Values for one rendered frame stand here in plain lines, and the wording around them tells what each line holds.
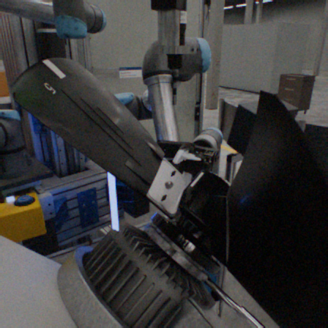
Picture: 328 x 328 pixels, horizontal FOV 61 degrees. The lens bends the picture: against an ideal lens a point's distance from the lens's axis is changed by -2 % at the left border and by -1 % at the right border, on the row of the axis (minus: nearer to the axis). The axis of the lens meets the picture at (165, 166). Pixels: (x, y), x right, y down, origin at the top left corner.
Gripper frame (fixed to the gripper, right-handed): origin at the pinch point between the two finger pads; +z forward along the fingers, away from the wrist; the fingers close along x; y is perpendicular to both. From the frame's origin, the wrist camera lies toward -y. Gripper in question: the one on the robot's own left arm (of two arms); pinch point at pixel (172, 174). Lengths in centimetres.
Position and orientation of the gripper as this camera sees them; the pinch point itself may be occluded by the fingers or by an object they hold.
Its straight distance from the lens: 68.6
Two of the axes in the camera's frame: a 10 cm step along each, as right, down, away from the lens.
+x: -1.0, 9.0, 4.3
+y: 9.3, 2.4, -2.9
